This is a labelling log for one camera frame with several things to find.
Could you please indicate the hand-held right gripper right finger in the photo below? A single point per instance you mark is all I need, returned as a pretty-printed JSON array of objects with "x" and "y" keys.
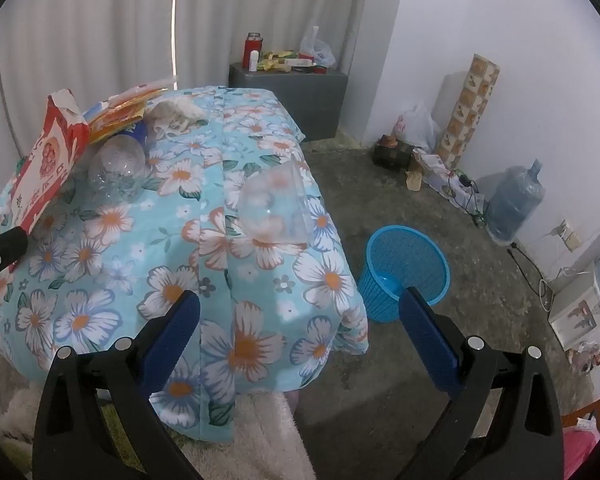
[{"x": 425, "y": 340}]

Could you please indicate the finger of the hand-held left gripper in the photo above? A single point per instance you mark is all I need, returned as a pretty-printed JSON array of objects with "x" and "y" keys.
[{"x": 0, "y": 255}]

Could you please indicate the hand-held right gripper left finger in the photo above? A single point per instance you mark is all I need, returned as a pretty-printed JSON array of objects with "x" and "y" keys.
[{"x": 175, "y": 340}]

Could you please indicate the blue plastic basket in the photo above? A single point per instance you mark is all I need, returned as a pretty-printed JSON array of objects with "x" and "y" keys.
[{"x": 415, "y": 260}]

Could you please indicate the red white carton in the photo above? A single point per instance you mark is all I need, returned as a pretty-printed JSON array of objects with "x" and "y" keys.
[{"x": 50, "y": 160}]

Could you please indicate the clear plastic bottle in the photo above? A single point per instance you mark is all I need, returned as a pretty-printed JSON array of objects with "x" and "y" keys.
[{"x": 115, "y": 165}]

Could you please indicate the clear plastic cup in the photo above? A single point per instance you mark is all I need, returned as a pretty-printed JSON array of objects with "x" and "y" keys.
[{"x": 275, "y": 205}]

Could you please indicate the orange yellow snack packet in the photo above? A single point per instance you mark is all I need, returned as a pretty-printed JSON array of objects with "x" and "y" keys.
[{"x": 117, "y": 112}]

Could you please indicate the white tissue paper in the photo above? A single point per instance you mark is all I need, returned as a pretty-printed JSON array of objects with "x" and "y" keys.
[{"x": 175, "y": 112}]

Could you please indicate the floral light blue tablecloth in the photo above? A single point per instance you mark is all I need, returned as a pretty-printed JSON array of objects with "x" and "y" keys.
[{"x": 130, "y": 240}]

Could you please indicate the white butterfly-print box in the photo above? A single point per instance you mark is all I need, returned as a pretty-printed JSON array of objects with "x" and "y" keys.
[{"x": 580, "y": 310}]

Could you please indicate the tan cardboard scrap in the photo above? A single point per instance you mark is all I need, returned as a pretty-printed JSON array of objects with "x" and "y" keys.
[{"x": 414, "y": 179}]

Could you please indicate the blue water jug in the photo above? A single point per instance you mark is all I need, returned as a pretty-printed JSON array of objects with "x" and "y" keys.
[{"x": 515, "y": 205}]

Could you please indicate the crumpled plastic bag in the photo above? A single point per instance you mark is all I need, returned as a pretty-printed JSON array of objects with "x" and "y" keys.
[{"x": 587, "y": 355}]

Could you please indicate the grey curved pole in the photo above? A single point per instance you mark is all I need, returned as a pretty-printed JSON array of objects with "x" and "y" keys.
[{"x": 3, "y": 91}]

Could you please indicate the white printed carton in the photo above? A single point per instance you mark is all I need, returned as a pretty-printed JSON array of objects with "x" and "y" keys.
[{"x": 440, "y": 170}]

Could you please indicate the dark brown box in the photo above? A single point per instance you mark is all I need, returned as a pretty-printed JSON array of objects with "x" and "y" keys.
[{"x": 392, "y": 157}]

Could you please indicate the pink cloth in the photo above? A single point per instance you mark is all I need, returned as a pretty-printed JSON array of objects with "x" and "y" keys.
[{"x": 585, "y": 450}]

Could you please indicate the white red-print plastic bag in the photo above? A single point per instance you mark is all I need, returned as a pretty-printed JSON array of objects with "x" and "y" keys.
[{"x": 415, "y": 122}]

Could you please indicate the checkered patterned roll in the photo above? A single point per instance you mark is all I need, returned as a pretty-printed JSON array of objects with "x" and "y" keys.
[{"x": 467, "y": 110}]

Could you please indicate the white curtain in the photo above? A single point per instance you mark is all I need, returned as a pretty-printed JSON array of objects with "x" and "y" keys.
[{"x": 105, "y": 25}]

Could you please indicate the grey cabinet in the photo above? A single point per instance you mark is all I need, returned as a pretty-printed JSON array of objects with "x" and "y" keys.
[{"x": 290, "y": 100}]

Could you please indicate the small white bottle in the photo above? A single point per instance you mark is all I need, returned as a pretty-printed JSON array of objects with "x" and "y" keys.
[{"x": 254, "y": 62}]

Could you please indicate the pile of yellow packets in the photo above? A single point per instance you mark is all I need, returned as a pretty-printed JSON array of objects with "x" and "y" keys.
[{"x": 275, "y": 60}]

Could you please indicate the red thermos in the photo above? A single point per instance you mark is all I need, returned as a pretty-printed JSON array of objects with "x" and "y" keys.
[{"x": 250, "y": 42}]

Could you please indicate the clear plastic bag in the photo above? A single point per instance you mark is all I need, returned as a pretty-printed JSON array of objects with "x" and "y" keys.
[{"x": 317, "y": 50}]

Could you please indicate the wall socket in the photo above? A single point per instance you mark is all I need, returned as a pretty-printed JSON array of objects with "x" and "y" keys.
[{"x": 570, "y": 234}]

